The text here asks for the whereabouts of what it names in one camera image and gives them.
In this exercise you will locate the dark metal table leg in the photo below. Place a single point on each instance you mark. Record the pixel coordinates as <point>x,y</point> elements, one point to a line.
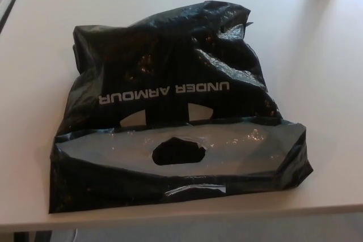
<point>25,237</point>

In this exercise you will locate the white desk with dark edge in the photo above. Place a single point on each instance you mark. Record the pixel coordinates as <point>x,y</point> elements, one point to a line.
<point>7,1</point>

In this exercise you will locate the black Under Armour plastic bag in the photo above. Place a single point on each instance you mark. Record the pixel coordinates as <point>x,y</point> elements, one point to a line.
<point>158,63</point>

